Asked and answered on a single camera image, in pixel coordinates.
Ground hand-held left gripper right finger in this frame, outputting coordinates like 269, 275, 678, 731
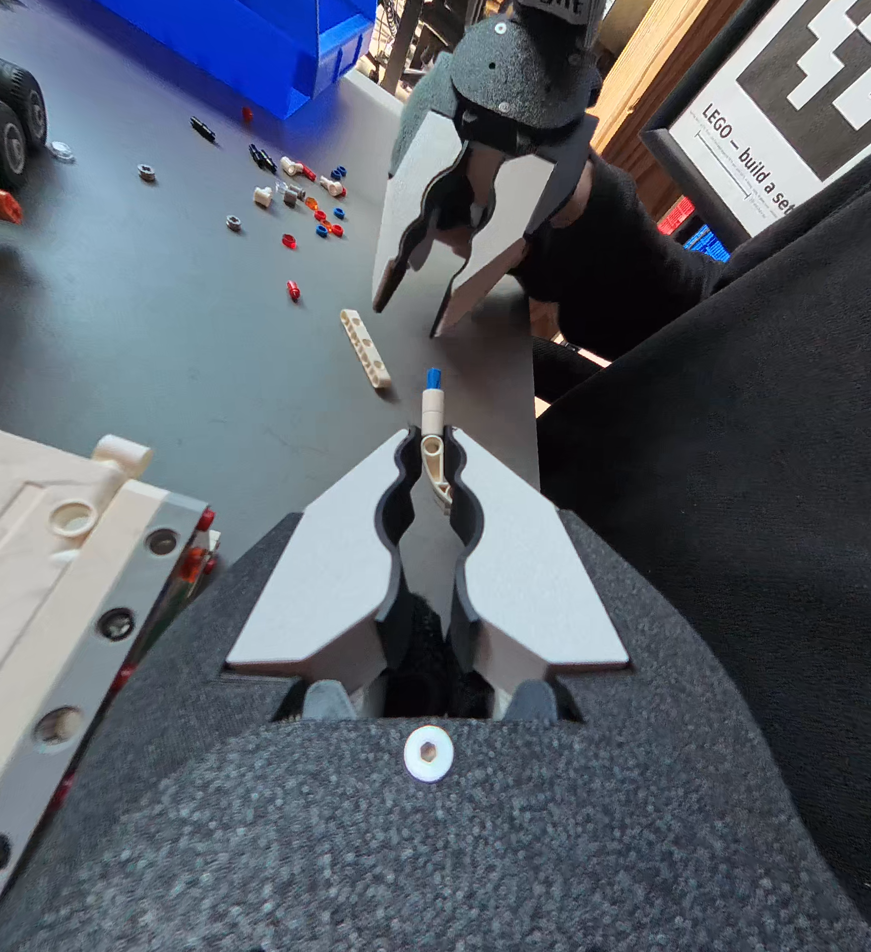
443, 424, 630, 718

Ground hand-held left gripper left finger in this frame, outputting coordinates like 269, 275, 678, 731
226, 424, 419, 718

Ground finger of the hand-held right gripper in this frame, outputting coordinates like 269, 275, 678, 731
430, 113, 600, 339
371, 112, 479, 315

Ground white lego beam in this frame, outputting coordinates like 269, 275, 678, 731
340, 308, 393, 391

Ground white lego connector blue pin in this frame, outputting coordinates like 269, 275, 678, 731
419, 368, 456, 516

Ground person's right forearm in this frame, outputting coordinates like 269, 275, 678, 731
513, 149, 730, 361

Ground scattered small lego pieces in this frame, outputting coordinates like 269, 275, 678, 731
49, 108, 349, 304

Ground white lego truck container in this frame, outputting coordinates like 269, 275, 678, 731
0, 383, 221, 946

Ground white green lego truck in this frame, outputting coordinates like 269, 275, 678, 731
0, 11, 50, 257

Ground stack of blue crates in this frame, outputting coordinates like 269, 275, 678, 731
684, 222, 732, 263

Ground blue plastic storage bin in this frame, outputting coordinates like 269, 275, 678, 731
93, 0, 377, 120

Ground person's black sweater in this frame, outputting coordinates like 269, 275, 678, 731
532, 126, 871, 952

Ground framed marker sign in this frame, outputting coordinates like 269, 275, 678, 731
640, 0, 871, 250

